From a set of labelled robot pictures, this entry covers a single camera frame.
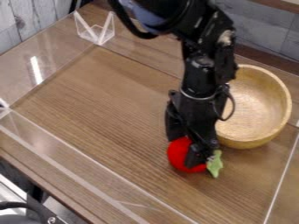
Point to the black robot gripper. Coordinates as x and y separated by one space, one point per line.
191 117

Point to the light wooden bowl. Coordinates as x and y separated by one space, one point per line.
262 112

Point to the black metal table bracket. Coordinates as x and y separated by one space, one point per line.
39 213

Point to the clear acrylic corner bracket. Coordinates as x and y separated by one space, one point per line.
97 34

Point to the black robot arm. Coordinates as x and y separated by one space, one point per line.
206 32

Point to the red felt strawberry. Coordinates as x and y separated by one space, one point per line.
178 152

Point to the clear acrylic tray wall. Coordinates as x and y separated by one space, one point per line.
83 132

